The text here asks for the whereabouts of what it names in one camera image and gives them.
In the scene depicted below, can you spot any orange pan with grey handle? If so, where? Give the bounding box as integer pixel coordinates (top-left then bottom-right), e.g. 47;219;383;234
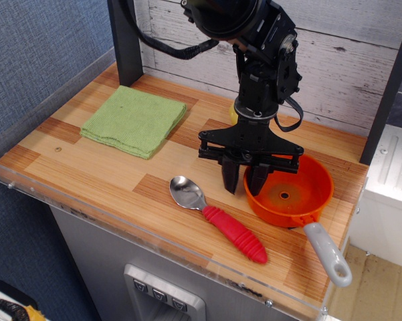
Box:
243;155;353;288

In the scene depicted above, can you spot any spoon with red handle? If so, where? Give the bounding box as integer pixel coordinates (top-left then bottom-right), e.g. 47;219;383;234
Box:
169;176;268;264

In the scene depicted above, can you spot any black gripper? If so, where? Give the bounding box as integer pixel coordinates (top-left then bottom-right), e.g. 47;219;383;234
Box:
199;117;304;196

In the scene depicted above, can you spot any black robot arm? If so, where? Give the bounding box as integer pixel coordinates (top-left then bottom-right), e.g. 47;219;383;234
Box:
181;1;304;196

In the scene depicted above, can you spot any yellow toy potato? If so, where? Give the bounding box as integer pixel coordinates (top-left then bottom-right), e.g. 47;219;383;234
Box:
229;104;238;125

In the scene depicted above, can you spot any clear acrylic table guard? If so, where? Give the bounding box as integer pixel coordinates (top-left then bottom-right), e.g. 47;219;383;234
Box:
0;46;369;321

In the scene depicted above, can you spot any white side unit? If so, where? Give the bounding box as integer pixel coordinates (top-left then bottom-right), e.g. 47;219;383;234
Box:
348;125;402;266

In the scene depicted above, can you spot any dark right upright post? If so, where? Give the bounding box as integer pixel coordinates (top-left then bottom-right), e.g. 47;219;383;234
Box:
359;41;402;165

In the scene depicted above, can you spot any silver dispenser button panel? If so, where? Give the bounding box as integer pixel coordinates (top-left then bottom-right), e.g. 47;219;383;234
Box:
124;264;207;320

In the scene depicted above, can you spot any grey cabinet under table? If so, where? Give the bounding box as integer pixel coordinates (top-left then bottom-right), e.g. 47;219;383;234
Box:
52;207;291;320

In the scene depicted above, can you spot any black and yellow object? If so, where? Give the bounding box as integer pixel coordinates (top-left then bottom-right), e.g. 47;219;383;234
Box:
0;280;47;320

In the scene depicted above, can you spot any dark upright post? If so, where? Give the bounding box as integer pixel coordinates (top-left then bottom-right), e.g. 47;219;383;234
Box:
107;0;143;87
359;41;402;165

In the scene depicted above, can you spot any dark left upright post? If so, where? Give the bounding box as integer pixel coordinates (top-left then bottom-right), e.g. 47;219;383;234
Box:
107;0;143;87

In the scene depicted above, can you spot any green folded cloth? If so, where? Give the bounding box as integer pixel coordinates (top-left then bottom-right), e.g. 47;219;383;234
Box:
80;86;187;160

